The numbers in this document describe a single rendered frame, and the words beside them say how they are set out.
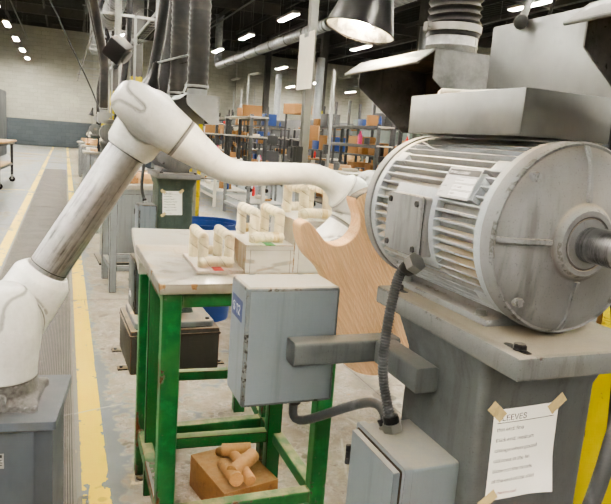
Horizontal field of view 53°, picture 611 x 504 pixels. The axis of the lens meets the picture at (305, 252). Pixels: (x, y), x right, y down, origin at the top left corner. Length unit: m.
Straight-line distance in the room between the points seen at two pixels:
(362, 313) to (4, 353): 0.80
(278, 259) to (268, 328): 0.97
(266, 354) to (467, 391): 0.32
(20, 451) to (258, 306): 0.78
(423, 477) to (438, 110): 0.54
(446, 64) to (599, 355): 0.57
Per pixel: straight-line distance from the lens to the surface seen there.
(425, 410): 0.99
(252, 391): 1.02
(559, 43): 1.04
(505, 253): 0.80
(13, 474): 1.60
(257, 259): 1.92
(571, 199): 0.84
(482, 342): 0.82
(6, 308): 1.52
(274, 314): 0.98
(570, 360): 0.82
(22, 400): 1.58
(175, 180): 3.54
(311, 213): 1.98
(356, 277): 1.25
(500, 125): 0.87
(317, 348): 0.98
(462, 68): 1.17
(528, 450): 0.95
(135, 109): 1.48
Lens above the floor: 1.35
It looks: 10 degrees down
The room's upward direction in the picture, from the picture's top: 4 degrees clockwise
